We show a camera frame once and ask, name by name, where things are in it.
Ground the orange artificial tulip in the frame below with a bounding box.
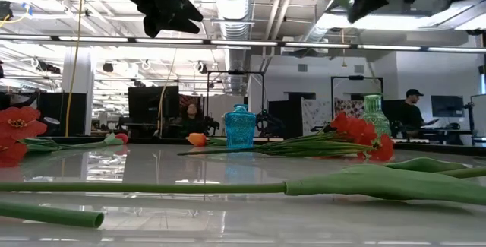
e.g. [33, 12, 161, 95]
[187, 132, 229, 147]

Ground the red artificial tulip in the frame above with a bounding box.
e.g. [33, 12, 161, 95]
[56, 131, 130, 152]
[0, 163, 486, 207]

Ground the red artificial flower bunch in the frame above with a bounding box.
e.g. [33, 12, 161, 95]
[0, 106, 79, 169]
[177, 112, 396, 163]

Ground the green glass vase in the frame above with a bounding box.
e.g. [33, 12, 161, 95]
[360, 93, 393, 138]

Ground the squat blue glass vase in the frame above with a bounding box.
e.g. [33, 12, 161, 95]
[223, 103, 257, 150]

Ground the long white light strip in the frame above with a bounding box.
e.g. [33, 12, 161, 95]
[0, 33, 486, 55]

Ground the large black screen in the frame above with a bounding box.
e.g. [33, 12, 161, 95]
[128, 85, 181, 126]

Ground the person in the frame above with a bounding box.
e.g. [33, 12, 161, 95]
[181, 103, 207, 138]
[394, 88, 440, 136]

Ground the red floral patterned cloth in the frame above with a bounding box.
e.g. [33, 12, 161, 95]
[333, 100, 365, 119]

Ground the dark computer monitor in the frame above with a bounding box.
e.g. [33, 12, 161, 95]
[431, 94, 465, 119]

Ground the black partition panel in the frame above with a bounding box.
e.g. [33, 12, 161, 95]
[37, 92, 88, 137]

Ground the white patterned cloth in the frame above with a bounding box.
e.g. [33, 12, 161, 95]
[301, 100, 332, 134]

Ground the dark office desk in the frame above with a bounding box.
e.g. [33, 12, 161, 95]
[417, 127, 486, 145]

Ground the white board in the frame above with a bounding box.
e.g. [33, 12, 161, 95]
[470, 93, 486, 138]

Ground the black round lamp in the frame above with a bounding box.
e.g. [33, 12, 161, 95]
[43, 116, 62, 137]

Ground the black ceiling-mounted device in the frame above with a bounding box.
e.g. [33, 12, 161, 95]
[0, 0, 14, 22]

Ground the short green stem piece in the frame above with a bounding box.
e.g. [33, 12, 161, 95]
[0, 200, 106, 230]

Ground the silver ventilation duct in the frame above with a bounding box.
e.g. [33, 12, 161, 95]
[211, 0, 261, 96]

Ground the hanging yellow cable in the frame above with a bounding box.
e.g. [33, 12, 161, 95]
[157, 48, 178, 138]
[64, 0, 86, 138]

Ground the black metal frame stand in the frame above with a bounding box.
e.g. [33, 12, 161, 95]
[330, 75, 384, 119]

